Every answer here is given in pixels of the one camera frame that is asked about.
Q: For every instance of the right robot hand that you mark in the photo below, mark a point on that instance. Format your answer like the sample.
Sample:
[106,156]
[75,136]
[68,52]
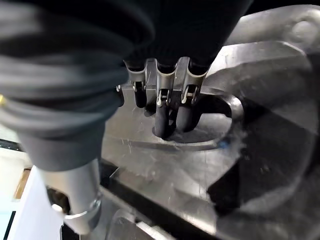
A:
[75,50]

